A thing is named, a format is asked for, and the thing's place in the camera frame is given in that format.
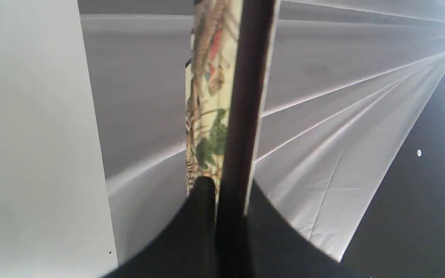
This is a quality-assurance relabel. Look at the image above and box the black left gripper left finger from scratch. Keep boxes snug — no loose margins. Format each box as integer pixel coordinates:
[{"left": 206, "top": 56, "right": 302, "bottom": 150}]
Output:
[{"left": 107, "top": 176, "right": 217, "bottom": 278}]

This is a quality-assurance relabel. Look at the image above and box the paper folding fan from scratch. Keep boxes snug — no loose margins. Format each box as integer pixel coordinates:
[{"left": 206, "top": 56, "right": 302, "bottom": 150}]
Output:
[{"left": 185, "top": 0, "right": 281, "bottom": 217}]

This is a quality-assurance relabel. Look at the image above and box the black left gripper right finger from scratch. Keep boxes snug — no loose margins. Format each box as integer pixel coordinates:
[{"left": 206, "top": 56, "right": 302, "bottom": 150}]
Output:
[{"left": 246, "top": 181, "right": 367, "bottom": 278}]

